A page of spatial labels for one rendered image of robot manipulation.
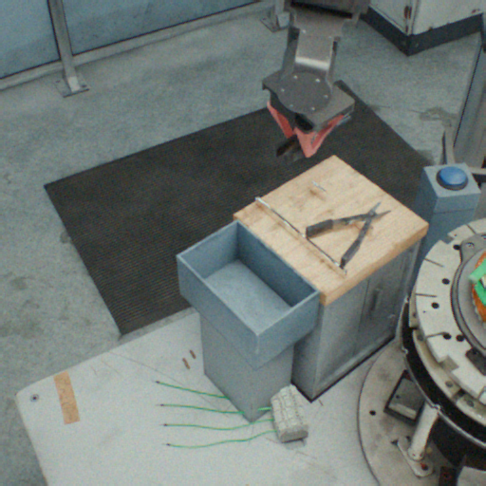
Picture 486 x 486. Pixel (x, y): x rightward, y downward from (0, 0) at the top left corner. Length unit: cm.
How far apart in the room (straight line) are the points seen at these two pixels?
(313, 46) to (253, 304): 41
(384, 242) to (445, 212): 19
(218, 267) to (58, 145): 187
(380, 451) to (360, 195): 38
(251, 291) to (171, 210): 150
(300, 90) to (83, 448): 66
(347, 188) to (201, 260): 24
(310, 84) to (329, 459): 60
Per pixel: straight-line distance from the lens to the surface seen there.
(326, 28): 78
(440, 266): 96
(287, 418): 111
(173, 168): 267
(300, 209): 103
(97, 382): 121
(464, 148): 134
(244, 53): 326
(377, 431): 114
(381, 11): 339
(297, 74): 75
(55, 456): 116
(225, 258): 105
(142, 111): 296
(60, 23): 298
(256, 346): 91
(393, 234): 102
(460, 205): 116
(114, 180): 264
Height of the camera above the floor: 180
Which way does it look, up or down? 48 degrees down
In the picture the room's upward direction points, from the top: 1 degrees counter-clockwise
